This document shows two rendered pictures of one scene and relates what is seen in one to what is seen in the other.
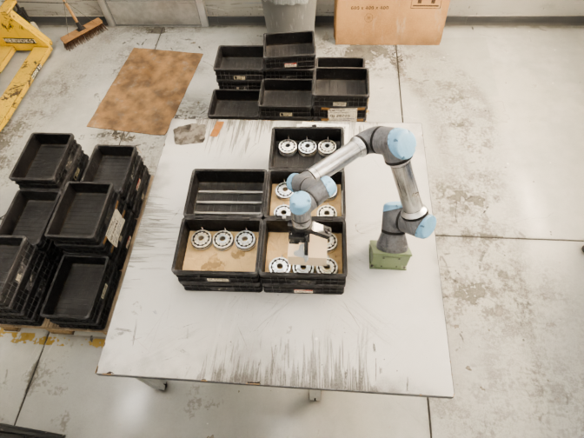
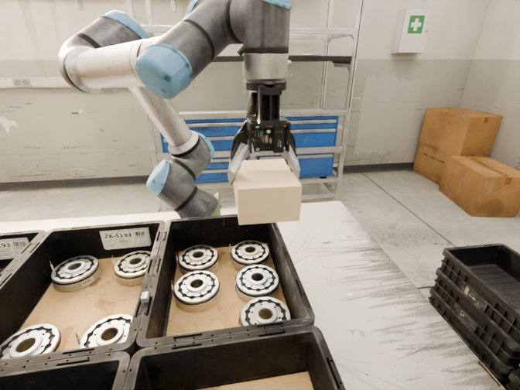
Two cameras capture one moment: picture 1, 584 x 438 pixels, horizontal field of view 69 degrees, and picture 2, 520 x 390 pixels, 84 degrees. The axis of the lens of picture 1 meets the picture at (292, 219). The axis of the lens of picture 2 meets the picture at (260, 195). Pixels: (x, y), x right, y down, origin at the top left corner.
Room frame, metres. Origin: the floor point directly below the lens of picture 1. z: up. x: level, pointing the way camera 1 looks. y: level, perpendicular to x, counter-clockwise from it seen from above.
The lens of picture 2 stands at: (0.99, 0.48, 1.34)
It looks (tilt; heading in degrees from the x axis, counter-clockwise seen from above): 26 degrees down; 254
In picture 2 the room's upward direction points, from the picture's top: straight up
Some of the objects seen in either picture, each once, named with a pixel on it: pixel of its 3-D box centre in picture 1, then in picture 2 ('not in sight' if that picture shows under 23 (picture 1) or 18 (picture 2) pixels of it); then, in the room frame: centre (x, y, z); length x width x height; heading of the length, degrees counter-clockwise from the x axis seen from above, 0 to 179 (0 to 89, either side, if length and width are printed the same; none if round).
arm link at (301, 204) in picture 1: (301, 206); (265, 15); (0.83, -0.04, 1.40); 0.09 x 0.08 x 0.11; 128
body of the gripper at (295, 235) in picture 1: (300, 229); (266, 117); (0.83, -0.03, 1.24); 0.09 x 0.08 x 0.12; 82
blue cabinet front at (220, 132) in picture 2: not in sight; (206, 152); (0.77, -1.94, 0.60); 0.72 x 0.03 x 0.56; 172
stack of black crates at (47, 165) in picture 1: (59, 175); not in sight; (1.95, 1.60, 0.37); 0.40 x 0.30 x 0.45; 172
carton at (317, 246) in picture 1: (308, 248); (263, 188); (0.83, -0.06, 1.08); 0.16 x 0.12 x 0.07; 82
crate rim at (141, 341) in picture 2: (303, 247); (224, 262); (0.92, -0.04, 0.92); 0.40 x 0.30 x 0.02; 83
